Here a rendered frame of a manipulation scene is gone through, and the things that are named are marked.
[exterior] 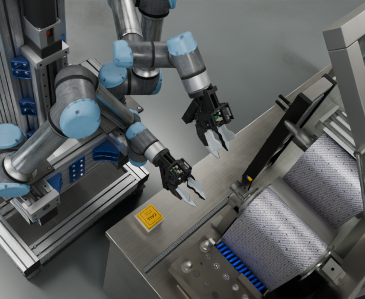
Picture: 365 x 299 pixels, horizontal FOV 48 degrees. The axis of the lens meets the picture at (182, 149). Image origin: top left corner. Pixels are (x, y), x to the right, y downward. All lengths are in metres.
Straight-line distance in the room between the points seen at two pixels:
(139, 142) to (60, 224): 0.96
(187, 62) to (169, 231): 0.70
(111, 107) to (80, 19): 2.13
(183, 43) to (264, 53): 2.59
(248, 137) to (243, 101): 1.37
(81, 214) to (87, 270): 0.33
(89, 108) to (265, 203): 0.58
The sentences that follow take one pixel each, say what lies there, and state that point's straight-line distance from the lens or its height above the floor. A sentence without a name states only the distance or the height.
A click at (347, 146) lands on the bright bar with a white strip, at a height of 1.44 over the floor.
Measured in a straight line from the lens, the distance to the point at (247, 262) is 1.42.
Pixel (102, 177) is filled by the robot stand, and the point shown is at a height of 0.21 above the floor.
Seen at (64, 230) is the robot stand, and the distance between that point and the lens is 2.25.
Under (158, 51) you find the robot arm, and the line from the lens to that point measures 1.18.
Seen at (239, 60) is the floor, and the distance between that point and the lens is 3.49.
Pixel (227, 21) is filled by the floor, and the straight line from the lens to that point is 3.80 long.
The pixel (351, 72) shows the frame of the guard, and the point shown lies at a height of 1.97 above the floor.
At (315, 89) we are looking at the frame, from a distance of 1.38.
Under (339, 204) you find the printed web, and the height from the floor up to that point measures 1.31.
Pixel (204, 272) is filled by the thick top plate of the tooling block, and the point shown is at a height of 1.03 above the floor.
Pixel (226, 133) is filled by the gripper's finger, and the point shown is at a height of 1.39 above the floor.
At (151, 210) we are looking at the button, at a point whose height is 0.92.
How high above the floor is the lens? 2.33
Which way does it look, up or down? 56 degrees down
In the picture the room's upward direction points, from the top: 21 degrees clockwise
